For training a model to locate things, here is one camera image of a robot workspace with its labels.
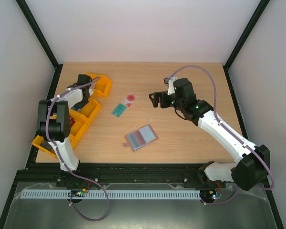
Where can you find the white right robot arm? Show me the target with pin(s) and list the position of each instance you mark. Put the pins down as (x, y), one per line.
(251, 162)

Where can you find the black right frame post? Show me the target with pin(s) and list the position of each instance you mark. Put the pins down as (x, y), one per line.
(245, 34)

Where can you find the grey slotted cable duct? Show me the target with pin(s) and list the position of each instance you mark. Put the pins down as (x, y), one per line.
(112, 194)

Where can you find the pink card holder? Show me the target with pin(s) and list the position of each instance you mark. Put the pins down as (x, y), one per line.
(148, 134)

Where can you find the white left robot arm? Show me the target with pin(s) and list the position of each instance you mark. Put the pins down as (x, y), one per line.
(76, 94)

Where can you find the red card stack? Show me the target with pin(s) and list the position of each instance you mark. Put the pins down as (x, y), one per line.
(72, 121)

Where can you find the yellow bin top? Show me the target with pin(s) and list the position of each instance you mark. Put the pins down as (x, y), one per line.
(102, 86)

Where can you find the black left frame post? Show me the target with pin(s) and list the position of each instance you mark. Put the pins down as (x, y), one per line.
(22, 4)

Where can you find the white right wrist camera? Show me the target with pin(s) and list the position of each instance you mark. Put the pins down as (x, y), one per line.
(169, 81)

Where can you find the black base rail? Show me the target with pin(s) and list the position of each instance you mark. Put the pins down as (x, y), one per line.
(186, 175)

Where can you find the yellow bin bottom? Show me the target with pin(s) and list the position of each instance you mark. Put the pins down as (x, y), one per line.
(44, 146)

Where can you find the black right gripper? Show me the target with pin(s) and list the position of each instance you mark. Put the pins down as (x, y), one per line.
(161, 99)

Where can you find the teal credit card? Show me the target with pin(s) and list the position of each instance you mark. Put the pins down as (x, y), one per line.
(118, 110)

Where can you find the black frame post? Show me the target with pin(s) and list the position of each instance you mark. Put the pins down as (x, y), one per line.
(245, 34)
(22, 4)

